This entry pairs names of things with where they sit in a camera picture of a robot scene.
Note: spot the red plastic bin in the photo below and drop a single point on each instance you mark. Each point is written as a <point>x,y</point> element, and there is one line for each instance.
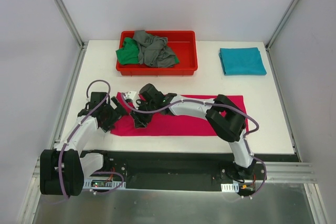
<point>182,42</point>

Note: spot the left white cable duct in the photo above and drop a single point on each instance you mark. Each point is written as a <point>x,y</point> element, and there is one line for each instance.
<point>103,184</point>

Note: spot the left aluminium frame post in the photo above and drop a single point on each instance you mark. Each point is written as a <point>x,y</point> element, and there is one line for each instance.
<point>70,23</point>

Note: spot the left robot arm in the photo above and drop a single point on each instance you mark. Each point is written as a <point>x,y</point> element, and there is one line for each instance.
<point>64,168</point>

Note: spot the magenta t shirt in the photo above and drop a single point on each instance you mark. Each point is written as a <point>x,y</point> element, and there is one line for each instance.
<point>168,125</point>

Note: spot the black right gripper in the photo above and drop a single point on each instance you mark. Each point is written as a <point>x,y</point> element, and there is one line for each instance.
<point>142,114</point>

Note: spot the right white cable duct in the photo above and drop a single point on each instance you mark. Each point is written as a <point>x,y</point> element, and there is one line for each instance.
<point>230,188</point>

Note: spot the grey t shirt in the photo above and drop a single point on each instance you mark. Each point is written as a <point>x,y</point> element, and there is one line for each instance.
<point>154,51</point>

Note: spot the white cable duct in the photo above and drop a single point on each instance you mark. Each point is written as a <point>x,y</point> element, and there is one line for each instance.
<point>230,188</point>
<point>103,184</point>

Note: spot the aluminium frame post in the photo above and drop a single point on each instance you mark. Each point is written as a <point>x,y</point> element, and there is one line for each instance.
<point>70,23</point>
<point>280,26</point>

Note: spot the folded teal t shirt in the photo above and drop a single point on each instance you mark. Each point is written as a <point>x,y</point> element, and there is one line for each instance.
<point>242,62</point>

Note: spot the aluminium front rail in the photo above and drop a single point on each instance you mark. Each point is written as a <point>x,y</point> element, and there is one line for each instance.
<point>278,168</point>

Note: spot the green t shirt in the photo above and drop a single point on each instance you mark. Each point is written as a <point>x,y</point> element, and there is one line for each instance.
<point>128,53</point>

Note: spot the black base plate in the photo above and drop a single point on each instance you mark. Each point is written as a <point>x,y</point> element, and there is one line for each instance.
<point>176,171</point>

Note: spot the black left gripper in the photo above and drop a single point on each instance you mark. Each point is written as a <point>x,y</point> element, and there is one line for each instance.
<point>113,111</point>

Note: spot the right aluminium frame post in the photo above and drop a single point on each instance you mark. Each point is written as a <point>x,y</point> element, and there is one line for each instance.
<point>280,26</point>

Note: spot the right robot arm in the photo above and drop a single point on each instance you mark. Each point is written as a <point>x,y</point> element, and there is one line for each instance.
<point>225,118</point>

